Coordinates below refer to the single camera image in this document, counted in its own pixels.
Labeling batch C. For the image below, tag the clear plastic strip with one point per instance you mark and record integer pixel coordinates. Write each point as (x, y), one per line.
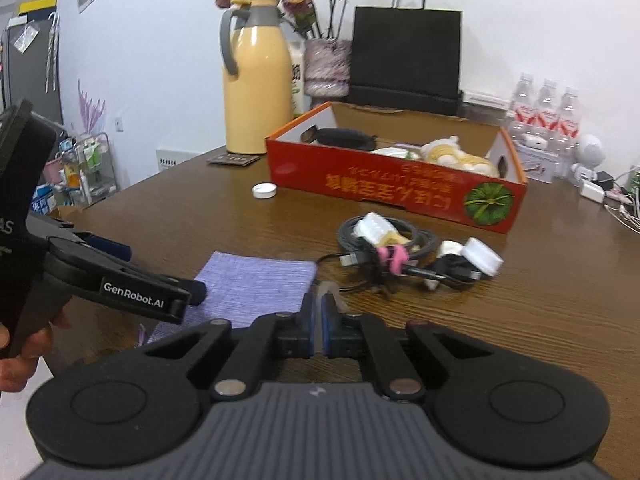
(337, 292)

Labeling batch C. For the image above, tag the white bottle cap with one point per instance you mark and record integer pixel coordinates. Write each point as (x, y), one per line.
(264, 190)

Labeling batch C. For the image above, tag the white robot figure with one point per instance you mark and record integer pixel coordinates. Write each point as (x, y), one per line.
(589, 152)

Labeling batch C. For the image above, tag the yellow thermos jug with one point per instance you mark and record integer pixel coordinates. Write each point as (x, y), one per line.
(257, 90)

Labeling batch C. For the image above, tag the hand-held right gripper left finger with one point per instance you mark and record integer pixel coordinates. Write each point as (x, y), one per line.
(309, 322)

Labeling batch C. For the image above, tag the white flat box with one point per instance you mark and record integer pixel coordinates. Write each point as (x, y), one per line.
(487, 102)

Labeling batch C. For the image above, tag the red cardboard box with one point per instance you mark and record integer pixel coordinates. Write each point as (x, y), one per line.
(380, 185)

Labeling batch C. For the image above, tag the white and yellow plush toy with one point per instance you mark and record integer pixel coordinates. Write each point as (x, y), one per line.
(455, 155)

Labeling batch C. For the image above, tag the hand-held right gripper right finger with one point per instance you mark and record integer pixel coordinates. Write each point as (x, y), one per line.
(328, 322)

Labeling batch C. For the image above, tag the person's left hand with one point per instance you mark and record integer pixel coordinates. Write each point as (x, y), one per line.
(20, 365)

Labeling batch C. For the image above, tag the navy blue pouch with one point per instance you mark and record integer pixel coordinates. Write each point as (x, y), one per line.
(340, 137)

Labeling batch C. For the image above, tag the purple knitted pouch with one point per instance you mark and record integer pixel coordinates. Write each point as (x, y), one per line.
(250, 285)

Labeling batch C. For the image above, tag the purple mottled vase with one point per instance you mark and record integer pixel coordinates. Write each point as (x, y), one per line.
(327, 67)

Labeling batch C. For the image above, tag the white wall panel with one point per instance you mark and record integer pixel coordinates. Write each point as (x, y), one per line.
(175, 160)

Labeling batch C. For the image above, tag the purple wall sticker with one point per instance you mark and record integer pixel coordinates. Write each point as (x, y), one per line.
(92, 107)

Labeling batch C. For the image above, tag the clear water bottle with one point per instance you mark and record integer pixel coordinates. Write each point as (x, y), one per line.
(523, 105)
(569, 120)
(547, 110)

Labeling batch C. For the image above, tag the white charger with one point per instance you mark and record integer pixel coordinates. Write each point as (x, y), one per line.
(592, 191)

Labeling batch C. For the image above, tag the brown sachet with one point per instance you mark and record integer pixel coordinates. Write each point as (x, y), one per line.
(232, 159)

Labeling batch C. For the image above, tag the white earbud case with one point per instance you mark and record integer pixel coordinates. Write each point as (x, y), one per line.
(533, 140)

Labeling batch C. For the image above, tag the black paper bag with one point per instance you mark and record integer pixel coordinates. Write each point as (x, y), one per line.
(405, 55)

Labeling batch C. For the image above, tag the dark refrigerator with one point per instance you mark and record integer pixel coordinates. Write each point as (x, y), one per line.
(30, 70)

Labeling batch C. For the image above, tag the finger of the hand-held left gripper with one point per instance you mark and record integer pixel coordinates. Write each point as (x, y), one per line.
(130, 295)
(110, 249)

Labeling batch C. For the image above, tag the white milk carton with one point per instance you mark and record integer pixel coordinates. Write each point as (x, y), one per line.
(297, 85)

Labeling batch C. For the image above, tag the black charger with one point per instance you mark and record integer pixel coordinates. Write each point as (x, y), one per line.
(605, 180)

